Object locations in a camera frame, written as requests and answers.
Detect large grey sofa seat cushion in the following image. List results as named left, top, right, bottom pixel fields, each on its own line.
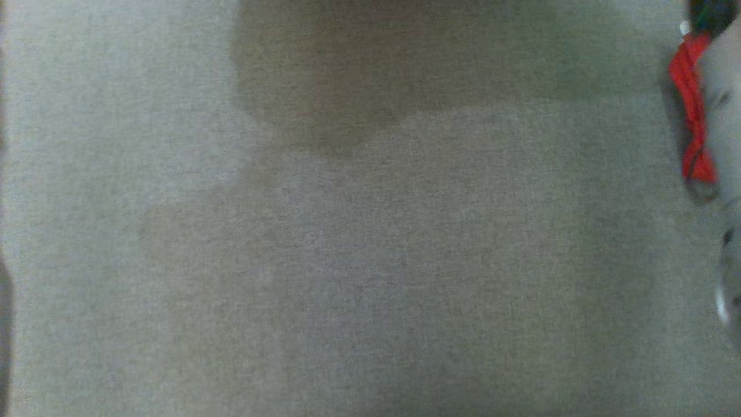
left=0, top=0, right=741, bottom=417

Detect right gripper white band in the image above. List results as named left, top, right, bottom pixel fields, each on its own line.
left=688, top=0, right=741, bottom=38

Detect red shorts with white stripe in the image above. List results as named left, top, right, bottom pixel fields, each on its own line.
left=669, top=22, right=720, bottom=185

